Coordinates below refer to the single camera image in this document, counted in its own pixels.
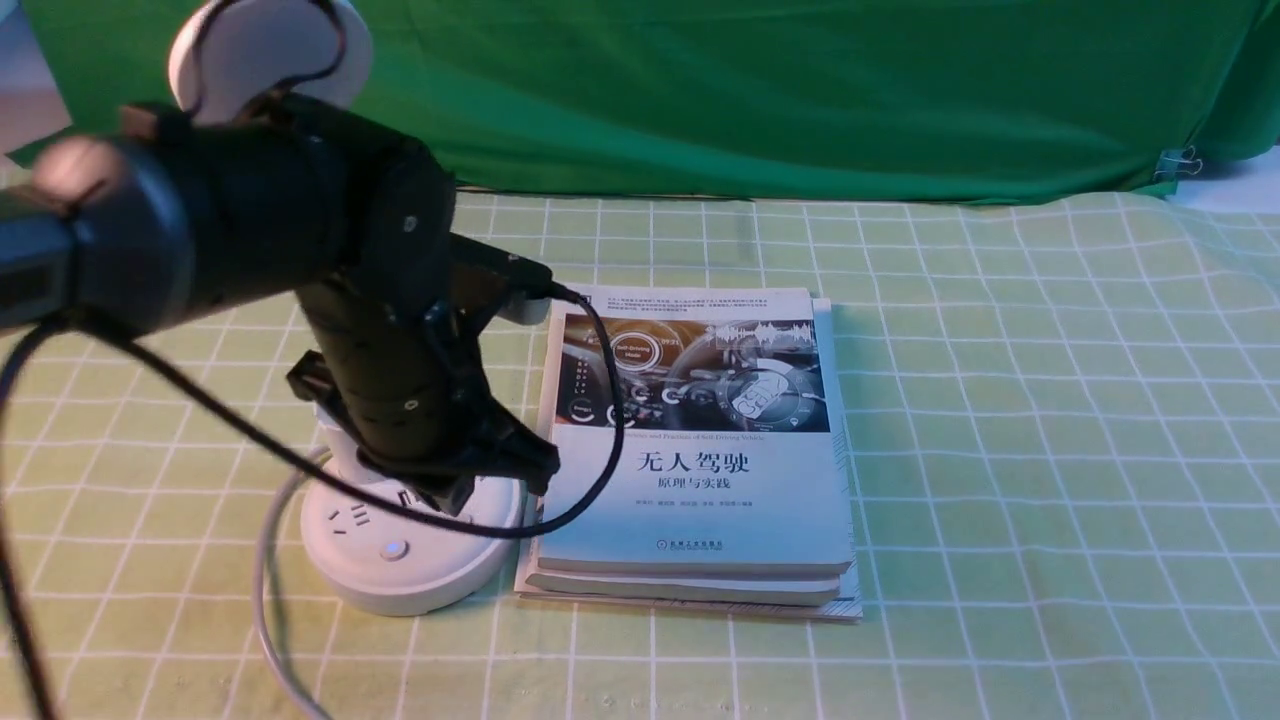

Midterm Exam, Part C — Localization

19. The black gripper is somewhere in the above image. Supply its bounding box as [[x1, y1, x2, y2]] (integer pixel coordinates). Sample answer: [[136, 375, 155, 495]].
[[287, 234, 561, 516]]

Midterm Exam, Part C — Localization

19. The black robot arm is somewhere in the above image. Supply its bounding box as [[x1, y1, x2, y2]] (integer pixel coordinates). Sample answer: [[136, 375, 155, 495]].
[[1, 95, 561, 515]]

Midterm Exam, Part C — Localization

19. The top white self-driving book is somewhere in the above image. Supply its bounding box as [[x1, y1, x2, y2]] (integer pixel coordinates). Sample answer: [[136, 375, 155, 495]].
[[538, 284, 858, 579]]

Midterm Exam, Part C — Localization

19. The middle white book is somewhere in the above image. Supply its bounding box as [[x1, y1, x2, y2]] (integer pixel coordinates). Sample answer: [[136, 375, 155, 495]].
[[524, 300, 852, 607]]

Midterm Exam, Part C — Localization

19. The bottom white book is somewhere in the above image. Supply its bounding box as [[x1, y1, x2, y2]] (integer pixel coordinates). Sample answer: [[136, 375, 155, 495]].
[[515, 489, 861, 623]]

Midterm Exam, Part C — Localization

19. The green checkered tablecloth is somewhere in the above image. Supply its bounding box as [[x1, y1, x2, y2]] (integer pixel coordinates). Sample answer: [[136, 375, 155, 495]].
[[3, 193, 1279, 719]]

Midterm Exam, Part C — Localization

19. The green backdrop cloth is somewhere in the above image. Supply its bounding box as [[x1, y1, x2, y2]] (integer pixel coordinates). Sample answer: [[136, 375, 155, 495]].
[[8, 0, 1280, 206]]

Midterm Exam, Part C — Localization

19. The metal binder clip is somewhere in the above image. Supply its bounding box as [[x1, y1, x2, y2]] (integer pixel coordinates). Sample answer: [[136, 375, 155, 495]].
[[1152, 146, 1204, 184]]

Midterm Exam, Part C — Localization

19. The grey lamp power cable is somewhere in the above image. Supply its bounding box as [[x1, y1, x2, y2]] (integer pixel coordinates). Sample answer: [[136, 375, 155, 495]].
[[252, 450, 333, 720]]

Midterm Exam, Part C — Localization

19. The black camera cable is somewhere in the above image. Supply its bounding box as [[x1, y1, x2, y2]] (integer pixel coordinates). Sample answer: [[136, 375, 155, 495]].
[[0, 282, 627, 720]]

